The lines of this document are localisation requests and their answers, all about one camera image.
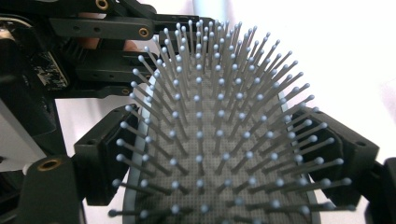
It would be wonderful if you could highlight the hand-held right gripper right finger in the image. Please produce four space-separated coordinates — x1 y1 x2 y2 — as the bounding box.
292 108 381 208

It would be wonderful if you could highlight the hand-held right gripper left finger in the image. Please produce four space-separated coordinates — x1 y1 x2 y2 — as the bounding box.
73 104 148 207

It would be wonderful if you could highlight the light blue hairbrush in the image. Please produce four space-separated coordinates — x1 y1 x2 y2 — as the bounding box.
106 0 358 224

